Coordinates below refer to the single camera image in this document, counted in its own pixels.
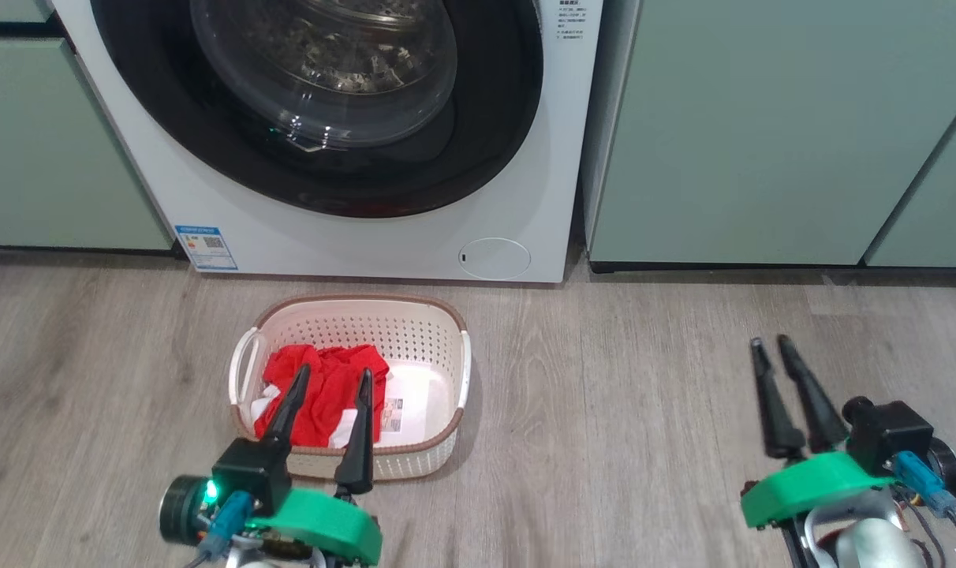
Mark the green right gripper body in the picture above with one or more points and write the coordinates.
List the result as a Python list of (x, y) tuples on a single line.
[(817, 481)]

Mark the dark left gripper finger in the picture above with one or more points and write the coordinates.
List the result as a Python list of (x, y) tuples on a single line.
[(293, 406), (360, 450)]

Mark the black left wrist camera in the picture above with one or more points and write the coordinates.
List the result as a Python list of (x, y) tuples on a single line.
[(253, 473)]

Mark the white front-load washing machine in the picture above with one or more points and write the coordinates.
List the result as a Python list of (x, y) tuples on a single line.
[(486, 197)]

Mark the cream perforated laundry basket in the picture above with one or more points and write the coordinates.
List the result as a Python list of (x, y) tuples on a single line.
[(431, 347)]

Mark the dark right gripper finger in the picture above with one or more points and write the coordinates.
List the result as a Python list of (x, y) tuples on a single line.
[(778, 426), (821, 418)]

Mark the pale green cabinet front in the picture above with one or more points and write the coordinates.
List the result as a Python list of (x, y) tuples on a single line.
[(44, 142), (943, 213), (9, 8), (762, 134)]

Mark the black glass washing machine door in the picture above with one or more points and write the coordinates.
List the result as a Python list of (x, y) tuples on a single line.
[(170, 118)]

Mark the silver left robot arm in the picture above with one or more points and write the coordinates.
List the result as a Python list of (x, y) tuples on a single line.
[(245, 562)]

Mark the red and white garment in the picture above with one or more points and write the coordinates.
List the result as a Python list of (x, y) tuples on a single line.
[(328, 394)]

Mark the printed basket label sticker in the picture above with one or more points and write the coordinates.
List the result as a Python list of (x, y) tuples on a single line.
[(394, 414)]

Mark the round white filter cover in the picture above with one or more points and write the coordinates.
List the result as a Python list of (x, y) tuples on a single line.
[(494, 258)]

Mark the small printed text label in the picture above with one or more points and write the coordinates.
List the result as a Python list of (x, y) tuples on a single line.
[(574, 20)]

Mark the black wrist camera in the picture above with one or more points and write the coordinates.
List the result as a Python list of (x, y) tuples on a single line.
[(892, 434), (253, 473)]

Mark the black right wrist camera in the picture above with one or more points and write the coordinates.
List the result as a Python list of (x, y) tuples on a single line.
[(892, 434)]

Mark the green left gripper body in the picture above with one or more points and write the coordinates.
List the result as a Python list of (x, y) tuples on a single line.
[(328, 521)]

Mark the blue energy label sticker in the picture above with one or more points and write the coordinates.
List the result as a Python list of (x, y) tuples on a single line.
[(207, 248)]

